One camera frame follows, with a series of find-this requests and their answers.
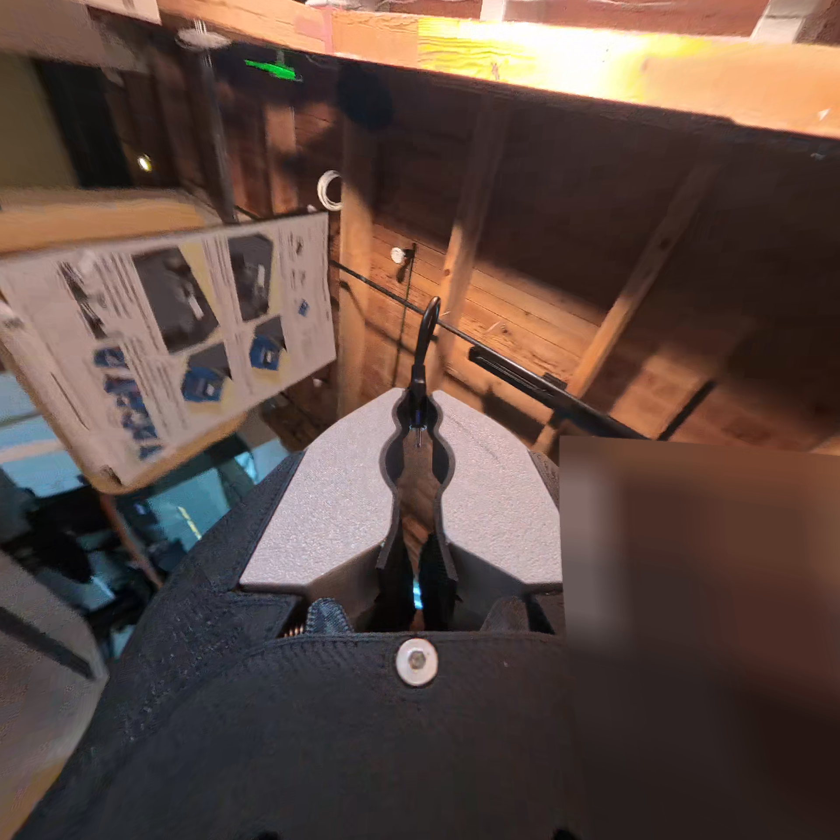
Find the instruction sheet board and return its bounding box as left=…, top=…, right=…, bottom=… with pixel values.
left=0, top=211, right=337, bottom=494

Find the grey ceiling pipe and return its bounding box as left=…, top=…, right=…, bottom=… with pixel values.
left=176, top=26, right=238, bottom=224

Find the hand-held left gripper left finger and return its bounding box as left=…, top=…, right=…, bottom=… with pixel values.
left=239, top=387, right=416, bottom=631

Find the black metal rod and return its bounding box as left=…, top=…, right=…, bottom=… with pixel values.
left=328, top=259, right=651, bottom=441

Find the black cable with blue plugs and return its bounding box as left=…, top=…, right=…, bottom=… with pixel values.
left=406, top=297, right=442, bottom=454

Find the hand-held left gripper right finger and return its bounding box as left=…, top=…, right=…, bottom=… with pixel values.
left=420, top=390, right=562, bottom=632

